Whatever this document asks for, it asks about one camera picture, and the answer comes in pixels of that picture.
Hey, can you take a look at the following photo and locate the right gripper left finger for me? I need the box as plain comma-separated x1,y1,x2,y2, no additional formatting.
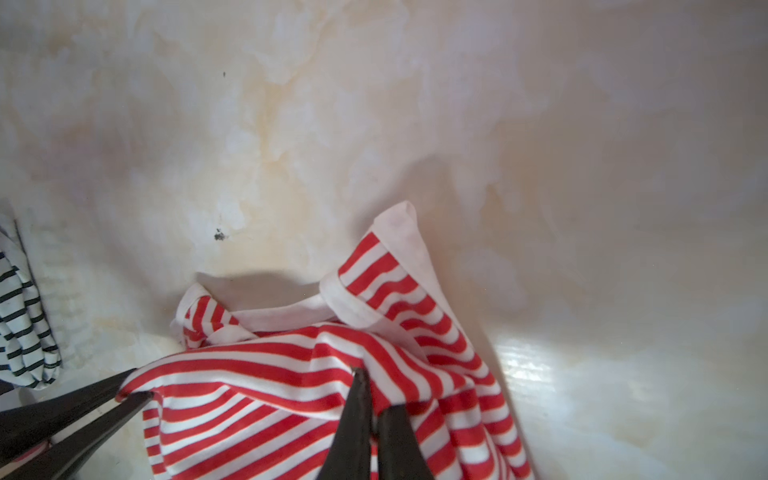
317,369,373,480

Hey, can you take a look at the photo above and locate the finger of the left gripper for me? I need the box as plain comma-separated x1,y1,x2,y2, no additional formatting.
7,392,152,480
1,369,134,462

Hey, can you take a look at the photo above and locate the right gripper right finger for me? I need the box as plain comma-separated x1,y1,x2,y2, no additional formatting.
377,405,434,480

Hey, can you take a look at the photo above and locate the black white striped tank top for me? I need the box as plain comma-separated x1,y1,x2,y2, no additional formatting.
1,234,62,390

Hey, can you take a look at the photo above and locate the red white striped tank top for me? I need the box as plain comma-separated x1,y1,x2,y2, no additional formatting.
117,201,534,479

